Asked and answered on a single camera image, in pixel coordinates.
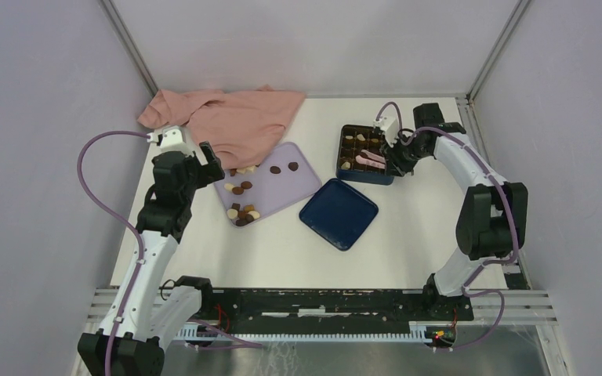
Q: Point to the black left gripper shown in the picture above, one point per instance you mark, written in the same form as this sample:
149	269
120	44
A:
208	172

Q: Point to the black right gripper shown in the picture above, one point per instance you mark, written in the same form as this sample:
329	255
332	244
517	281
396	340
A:
394	165

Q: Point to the pink handled metal tongs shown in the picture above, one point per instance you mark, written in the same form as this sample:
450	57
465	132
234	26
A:
368	158

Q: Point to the dark blue chocolate box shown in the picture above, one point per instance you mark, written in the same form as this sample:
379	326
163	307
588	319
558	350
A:
347	168

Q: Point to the lilac plastic tray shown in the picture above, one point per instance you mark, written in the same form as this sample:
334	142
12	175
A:
257	189

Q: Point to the dark blue box lid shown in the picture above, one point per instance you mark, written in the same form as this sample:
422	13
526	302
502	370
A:
339	214

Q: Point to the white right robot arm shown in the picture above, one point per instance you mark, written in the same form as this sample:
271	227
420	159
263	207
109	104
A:
492	221

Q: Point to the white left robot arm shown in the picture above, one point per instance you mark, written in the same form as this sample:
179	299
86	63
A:
132	338

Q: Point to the white heart chocolate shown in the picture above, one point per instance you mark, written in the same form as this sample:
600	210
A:
232	213

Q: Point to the dark heart chocolate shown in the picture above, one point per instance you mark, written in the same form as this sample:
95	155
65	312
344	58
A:
293	166

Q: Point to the pink cloth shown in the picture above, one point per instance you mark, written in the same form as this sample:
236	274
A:
242	127

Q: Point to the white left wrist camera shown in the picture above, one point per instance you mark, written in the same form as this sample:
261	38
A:
172	138

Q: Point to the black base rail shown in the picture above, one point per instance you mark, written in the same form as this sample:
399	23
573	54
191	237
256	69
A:
300	312

